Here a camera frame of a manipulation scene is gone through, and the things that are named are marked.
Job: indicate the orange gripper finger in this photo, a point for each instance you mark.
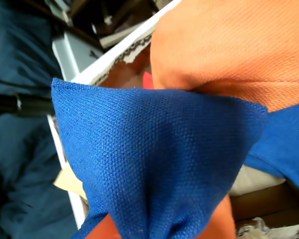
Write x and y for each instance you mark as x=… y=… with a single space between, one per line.
x=103 y=229

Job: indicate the blue bean bag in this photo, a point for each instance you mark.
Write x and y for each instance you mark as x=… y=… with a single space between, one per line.
x=284 y=144
x=152 y=149

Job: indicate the large yellow bean bag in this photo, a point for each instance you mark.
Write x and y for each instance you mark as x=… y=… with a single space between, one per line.
x=69 y=181

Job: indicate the small orange bean bag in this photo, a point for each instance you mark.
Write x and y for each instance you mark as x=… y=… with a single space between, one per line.
x=219 y=221

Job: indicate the red bean bag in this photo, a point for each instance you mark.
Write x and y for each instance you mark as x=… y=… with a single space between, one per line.
x=147 y=81

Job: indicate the cardboard box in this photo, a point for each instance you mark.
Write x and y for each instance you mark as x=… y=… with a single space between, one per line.
x=259 y=201

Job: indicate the large orange bean bag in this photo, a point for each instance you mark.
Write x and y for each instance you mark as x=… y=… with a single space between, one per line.
x=226 y=44

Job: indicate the grey cabinet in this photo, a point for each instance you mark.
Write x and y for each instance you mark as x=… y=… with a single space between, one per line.
x=72 y=54

